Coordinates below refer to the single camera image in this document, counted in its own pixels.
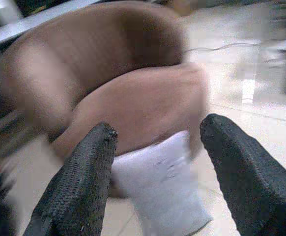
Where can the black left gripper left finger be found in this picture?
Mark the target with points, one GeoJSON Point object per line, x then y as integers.
{"type": "Point", "coordinates": [84, 177]}

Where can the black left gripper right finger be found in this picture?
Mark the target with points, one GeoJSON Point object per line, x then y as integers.
{"type": "Point", "coordinates": [251, 186]}

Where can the light grey pillow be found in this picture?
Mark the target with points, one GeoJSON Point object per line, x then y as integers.
{"type": "Point", "coordinates": [162, 184]}

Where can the brown velvet tub sofa chair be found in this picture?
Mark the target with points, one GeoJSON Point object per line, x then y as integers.
{"type": "Point", "coordinates": [133, 105]}

